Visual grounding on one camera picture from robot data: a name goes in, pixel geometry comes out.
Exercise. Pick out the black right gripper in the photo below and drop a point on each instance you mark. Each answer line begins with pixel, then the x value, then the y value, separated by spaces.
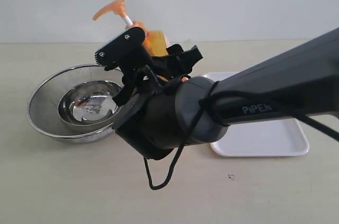
pixel 128 124

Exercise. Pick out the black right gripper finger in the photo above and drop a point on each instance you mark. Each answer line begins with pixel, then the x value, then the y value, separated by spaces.
pixel 179 62

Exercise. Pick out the orange pump soap bottle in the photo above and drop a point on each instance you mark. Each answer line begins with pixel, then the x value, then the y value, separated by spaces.
pixel 155 41

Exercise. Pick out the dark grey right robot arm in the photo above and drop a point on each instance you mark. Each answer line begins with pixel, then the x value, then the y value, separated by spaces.
pixel 300 83

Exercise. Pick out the small stainless steel bowl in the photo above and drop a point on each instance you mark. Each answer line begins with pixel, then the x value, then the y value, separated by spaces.
pixel 89 104

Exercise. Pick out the steel mesh colander bowl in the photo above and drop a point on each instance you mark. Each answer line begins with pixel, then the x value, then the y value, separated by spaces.
pixel 42 112

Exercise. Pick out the white rectangular plastic tray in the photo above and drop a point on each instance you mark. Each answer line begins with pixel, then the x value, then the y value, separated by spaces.
pixel 278 138

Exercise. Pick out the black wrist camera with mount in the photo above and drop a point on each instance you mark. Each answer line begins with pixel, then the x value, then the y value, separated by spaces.
pixel 126 51

